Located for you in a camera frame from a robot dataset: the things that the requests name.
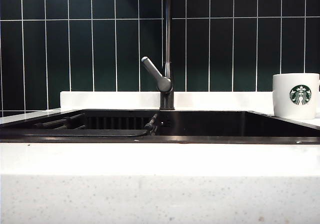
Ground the grey faucet lever handle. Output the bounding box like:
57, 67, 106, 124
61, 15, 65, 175
140, 56, 174, 93

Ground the white mug with green logo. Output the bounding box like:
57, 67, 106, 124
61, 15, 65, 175
272, 73, 320, 120

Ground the black kitchen sink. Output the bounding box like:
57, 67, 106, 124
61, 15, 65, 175
0, 108, 320, 144

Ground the grey metal faucet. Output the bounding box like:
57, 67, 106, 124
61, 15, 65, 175
159, 0, 175, 111

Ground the black sink drain rack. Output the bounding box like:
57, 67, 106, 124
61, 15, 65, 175
0, 112, 159, 137

